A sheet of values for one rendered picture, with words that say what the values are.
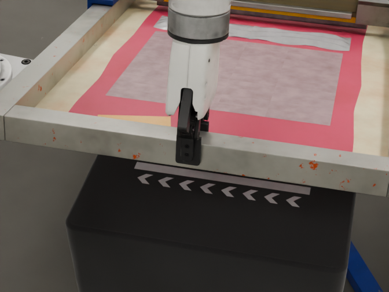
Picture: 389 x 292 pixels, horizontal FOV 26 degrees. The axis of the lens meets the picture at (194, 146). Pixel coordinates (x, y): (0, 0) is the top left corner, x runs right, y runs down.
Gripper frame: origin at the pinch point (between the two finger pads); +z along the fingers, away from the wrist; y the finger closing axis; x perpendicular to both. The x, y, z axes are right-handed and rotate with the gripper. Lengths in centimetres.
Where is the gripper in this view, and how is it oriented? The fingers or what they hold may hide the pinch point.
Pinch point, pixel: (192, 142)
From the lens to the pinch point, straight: 109.8
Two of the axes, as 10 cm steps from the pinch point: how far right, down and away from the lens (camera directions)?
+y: -2.2, 4.4, -8.7
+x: 9.8, 1.4, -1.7
